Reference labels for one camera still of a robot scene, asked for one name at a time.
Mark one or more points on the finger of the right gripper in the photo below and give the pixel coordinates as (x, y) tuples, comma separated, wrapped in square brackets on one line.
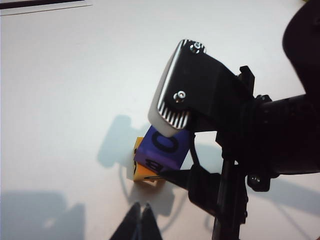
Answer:
[(197, 82), (202, 187)]

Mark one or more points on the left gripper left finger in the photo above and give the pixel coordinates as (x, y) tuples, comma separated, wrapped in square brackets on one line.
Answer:
[(128, 227)]

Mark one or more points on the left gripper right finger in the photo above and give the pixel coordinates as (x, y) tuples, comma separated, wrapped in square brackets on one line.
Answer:
[(150, 227)]

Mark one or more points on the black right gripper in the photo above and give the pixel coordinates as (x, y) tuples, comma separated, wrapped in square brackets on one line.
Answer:
[(275, 137)]

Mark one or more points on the purple letter block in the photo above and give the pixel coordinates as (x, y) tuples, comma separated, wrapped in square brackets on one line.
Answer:
[(150, 147)]

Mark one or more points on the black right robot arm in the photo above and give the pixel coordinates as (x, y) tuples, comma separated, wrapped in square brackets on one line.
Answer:
[(307, 37)]

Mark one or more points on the yellow letter block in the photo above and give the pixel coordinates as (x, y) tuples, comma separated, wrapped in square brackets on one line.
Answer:
[(142, 176)]

